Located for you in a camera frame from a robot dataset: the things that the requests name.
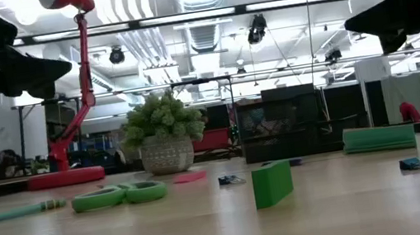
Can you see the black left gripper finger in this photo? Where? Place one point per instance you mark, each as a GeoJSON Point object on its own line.
{"type": "Point", "coordinates": [43, 92]}
{"type": "Point", "coordinates": [44, 69]}

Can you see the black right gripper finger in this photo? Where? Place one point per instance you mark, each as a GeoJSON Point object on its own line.
{"type": "Point", "coordinates": [379, 21]}
{"type": "Point", "coordinates": [393, 43]}

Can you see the teal pencil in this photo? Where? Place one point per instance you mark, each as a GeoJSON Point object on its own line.
{"type": "Point", "coordinates": [7, 214]}

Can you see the dark blue object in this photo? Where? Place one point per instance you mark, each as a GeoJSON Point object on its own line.
{"type": "Point", "coordinates": [296, 161]}

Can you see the green eraser block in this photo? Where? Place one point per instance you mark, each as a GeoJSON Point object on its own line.
{"type": "Point", "coordinates": [272, 185]}

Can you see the small blue binder clip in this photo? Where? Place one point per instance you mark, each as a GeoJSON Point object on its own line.
{"type": "Point", "coordinates": [227, 180]}

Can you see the black mesh desk organizer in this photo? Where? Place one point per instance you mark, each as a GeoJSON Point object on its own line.
{"type": "Point", "coordinates": [281, 146]}

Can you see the white column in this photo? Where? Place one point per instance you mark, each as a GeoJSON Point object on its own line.
{"type": "Point", "coordinates": [375, 93]}

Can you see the grey partition curtain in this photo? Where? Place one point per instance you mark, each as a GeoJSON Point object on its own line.
{"type": "Point", "coordinates": [413, 97]}

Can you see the red chair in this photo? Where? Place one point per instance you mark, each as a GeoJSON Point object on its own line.
{"type": "Point", "coordinates": [408, 113]}

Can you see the red desk lamp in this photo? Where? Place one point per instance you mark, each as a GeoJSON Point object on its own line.
{"type": "Point", "coordinates": [64, 177]}

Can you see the green plant in patterned pot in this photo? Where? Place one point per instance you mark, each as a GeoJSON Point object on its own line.
{"type": "Point", "coordinates": [167, 155]}

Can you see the red storage bin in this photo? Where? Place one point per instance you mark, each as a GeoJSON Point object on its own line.
{"type": "Point", "coordinates": [211, 139]}

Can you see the black round ceiling camera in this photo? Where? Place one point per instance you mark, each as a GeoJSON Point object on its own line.
{"type": "Point", "coordinates": [116, 55]}

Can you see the black hanging ceiling camera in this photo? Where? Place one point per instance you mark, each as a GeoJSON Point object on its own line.
{"type": "Point", "coordinates": [257, 29]}

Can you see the black metal stand frame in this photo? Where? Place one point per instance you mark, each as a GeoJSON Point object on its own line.
{"type": "Point", "coordinates": [200, 81]}

